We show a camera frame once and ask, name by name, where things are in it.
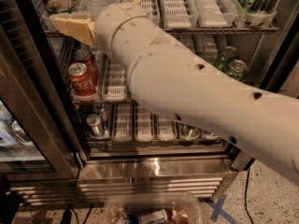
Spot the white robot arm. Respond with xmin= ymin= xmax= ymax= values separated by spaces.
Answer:
xmin=50 ymin=2 xmax=299 ymax=185

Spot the glass fridge door left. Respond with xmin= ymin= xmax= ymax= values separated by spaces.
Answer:
xmin=0 ymin=0 xmax=82 ymax=182

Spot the rear red cola can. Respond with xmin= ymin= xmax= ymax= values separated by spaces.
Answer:
xmin=74 ymin=49 xmax=99 ymax=85

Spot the red cola can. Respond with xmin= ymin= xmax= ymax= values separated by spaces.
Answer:
xmin=67 ymin=63 xmax=96 ymax=96
xmin=74 ymin=49 xmax=99 ymax=85

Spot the front red cola can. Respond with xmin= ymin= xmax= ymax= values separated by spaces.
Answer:
xmin=67 ymin=63 xmax=96 ymax=96

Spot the rear blue silver can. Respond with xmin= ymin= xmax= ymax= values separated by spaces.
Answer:
xmin=92 ymin=104 xmax=109 ymax=129

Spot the front silver energy drink can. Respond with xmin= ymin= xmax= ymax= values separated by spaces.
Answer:
xmin=86 ymin=113 xmax=104 ymax=136

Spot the black plug on floor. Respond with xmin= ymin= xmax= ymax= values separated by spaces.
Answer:
xmin=60 ymin=209 xmax=72 ymax=224

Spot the clear plastic bin on floor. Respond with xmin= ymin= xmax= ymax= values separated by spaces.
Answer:
xmin=103 ymin=192 xmax=203 ymax=224

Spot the bottom wire shelf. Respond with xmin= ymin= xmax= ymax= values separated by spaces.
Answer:
xmin=89 ymin=138 xmax=224 ymax=149

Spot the black cable on floor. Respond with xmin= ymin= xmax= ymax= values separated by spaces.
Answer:
xmin=244 ymin=167 xmax=255 ymax=224

